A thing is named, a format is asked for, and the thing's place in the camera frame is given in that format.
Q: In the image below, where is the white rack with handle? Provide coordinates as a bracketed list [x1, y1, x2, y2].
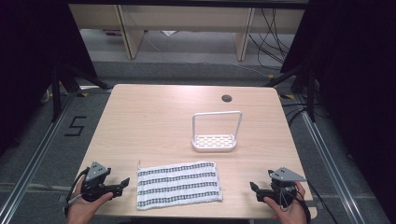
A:
[191, 110, 244, 153]

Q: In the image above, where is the person's left hand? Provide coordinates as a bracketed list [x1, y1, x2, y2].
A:
[65, 177, 115, 224]

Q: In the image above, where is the white striped towel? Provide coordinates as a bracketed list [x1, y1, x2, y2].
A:
[135, 160, 224, 211]

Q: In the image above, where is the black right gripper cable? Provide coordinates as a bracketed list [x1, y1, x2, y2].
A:
[290, 181, 340, 224]

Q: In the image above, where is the black curtain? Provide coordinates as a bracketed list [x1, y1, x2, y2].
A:
[279, 0, 396, 224]
[0, 0, 98, 158]

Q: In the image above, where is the bundle of black cables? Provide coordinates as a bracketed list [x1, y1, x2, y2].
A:
[247, 7, 296, 69]

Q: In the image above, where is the beige wooden desk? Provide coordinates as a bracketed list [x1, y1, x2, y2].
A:
[68, 3, 306, 62]

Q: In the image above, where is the person's right hand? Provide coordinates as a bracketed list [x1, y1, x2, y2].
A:
[262, 181, 310, 224]

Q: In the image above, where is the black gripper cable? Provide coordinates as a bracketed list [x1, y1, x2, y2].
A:
[290, 181, 340, 224]
[63, 166, 92, 217]

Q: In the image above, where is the aluminium floor rail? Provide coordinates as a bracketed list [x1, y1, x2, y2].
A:
[0, 91, 78, 224]
[295, 92, 366, 224]

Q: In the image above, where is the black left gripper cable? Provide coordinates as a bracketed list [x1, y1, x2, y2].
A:
[63, 166, 92, 217]

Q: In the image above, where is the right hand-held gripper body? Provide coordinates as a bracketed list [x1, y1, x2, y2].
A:
[257, 167, 308, 209]

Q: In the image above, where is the black metal stand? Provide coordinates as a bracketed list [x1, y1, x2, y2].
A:
[263, 61, 318, 123]
[50, 61, 112, 123]

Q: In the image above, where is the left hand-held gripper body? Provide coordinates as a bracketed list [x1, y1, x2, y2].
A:
[81, 161, 124, 203]

